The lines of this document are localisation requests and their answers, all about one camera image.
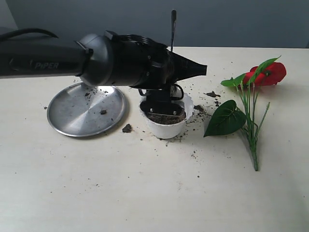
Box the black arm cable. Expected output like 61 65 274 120
0 28 59 42

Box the round steel plate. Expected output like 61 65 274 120
47 82 126 138

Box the steel spoon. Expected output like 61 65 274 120
170 9 177 52

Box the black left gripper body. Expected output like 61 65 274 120
147 45 207 89

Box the soil clump near plate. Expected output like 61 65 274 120
122 124 133 133

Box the white scalloped plastic pot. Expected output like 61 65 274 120
139 93 194 139

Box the soil clump near flower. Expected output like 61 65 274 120
204 91 221 98

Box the artificial red flower plant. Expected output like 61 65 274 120
203 57 287 172

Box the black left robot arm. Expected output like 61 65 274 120
0 29 207 90

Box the dark brown potting soil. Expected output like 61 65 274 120
146 113 186 125

